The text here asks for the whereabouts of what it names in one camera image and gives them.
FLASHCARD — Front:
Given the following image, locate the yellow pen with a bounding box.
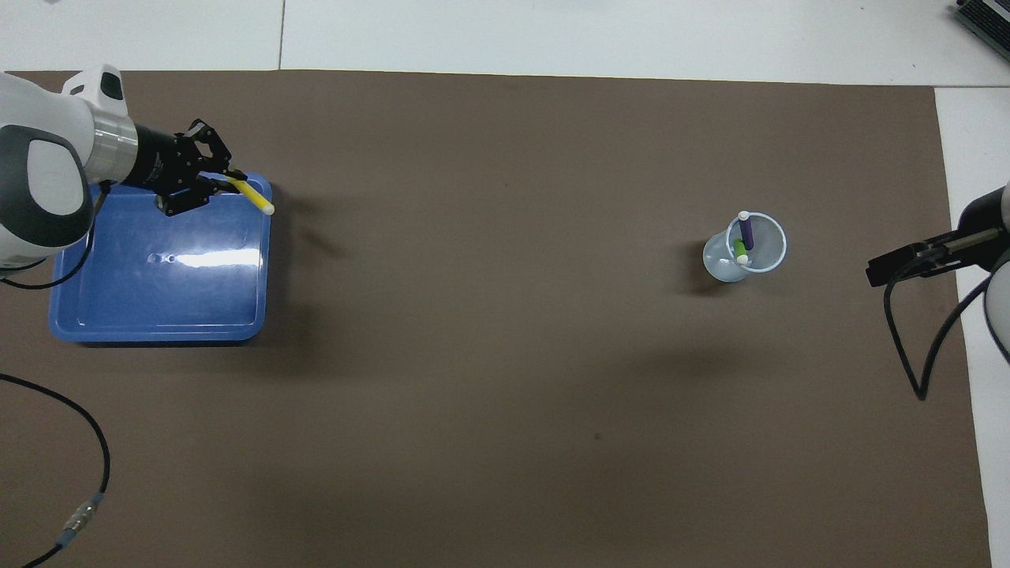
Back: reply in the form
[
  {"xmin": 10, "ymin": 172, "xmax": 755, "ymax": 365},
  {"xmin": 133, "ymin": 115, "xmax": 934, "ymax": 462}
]
[{"xmin": 227, "ymin": 177, "xmax": 276, "ymax": 217}]

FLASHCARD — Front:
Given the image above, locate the grey ribbed device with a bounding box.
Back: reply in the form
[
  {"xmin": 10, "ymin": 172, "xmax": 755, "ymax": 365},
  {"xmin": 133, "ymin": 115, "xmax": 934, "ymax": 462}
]
[{"xmin": 950, "ymin": 0, "xmax": 1010, "ymax": 61}]

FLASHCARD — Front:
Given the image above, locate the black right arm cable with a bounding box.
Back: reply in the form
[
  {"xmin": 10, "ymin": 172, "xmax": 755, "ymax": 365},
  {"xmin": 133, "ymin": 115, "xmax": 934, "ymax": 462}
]
[{"xmin": 882, "ymin": 229, "xmax": 1010, "ymax": 402}]

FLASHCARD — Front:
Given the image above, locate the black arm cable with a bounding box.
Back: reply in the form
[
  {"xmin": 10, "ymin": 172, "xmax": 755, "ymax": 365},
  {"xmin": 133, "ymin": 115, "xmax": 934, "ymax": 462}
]
[
  {"xmin": 882, "ymin": 229, "xmax": 1010, "ymax": 402},
  {"xmin": 0, "ymin": 181, "xmax": 111, "ymax": 568}
]

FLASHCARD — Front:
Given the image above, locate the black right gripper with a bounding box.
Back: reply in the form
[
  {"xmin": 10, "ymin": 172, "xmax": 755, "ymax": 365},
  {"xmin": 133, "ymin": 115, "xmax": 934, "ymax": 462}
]
[{"xmin": 865, "ymin": 188, "xmax": 1010, "ymax": 288}]

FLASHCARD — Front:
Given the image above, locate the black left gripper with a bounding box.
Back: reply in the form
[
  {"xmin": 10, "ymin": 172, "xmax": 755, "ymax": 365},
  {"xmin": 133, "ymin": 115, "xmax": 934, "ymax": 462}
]
[{"xmin": 126, "ymin": 118, "xmax": 248, "ymax": 219}]

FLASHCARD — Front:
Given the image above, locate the brown table mat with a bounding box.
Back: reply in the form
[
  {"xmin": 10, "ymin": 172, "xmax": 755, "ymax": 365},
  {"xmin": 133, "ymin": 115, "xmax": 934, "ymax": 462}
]
[{"xmin": 0, "ymin": 69, "xmax": 993, "ymax": 568}]

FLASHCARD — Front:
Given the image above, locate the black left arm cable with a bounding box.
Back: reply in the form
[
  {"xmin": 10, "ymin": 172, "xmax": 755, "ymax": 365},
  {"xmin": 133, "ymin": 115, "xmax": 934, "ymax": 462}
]
[{"xmin": 0, "ymin": 181, "xmax": 111, "ymax": 568}]

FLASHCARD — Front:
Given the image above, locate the translucent plastic cup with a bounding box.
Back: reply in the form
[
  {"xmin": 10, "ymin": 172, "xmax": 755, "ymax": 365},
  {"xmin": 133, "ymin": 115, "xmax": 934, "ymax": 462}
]
[{"xmin": 702, "ymin": 211, "xmax": 788, "ymax": 284}]

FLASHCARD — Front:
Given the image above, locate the blue plastic tray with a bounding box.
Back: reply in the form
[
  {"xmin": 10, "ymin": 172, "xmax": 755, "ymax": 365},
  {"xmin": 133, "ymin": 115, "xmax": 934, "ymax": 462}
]
[{"xmin": 49, "ymin": 173, "xmax": 273, "ymax": 345}]

